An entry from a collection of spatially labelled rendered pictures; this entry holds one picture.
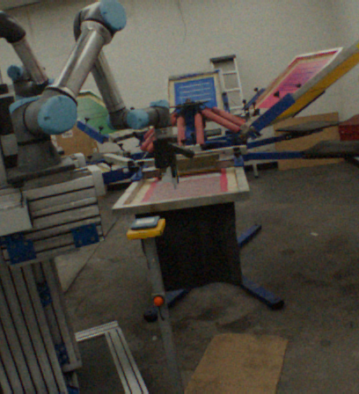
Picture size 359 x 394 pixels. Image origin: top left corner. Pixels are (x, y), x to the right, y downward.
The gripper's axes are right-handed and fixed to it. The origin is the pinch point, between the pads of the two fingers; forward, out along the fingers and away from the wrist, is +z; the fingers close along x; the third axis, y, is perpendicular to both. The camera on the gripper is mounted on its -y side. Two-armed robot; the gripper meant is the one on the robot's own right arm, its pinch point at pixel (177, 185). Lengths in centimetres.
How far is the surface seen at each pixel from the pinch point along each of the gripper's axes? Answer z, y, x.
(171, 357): 68, 12, 21
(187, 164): 3, 0, -56
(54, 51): -123, 214, -470
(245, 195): 7.9, -27.0, 1.9
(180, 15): -140, 16, -471
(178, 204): 7.9, 0.8, 2.0
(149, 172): 4, 22, -55
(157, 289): 36.2, 11.8, 21.2
